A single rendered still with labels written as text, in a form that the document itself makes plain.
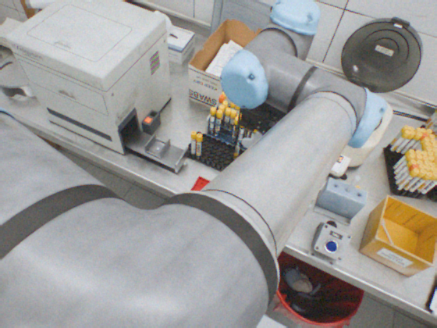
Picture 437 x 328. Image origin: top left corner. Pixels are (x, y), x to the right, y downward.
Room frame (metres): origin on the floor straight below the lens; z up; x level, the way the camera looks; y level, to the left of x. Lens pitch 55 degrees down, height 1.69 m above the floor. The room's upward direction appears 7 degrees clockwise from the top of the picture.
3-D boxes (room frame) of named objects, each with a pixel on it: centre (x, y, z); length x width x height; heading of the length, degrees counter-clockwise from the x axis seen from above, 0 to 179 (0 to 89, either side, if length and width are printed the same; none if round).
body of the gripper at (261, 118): (0.49, -0.08, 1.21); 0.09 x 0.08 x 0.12; 69
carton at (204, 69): (0.89, -0.03, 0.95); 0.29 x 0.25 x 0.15; 160
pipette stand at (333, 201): (0.45, -0.33, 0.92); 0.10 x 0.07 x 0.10; 72
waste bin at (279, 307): (0.41, -0.42, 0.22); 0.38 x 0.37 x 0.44; 70
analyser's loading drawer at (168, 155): (0.55, 0.20, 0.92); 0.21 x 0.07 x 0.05; 70
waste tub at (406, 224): (0.37, -0.47, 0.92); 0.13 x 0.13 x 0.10; 67
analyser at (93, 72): (0.70, 0.35, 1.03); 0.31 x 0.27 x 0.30; 70
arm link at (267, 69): (0.39, -0.05, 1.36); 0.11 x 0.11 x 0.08; 61
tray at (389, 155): (0.60, -0.56, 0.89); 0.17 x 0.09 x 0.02; 177
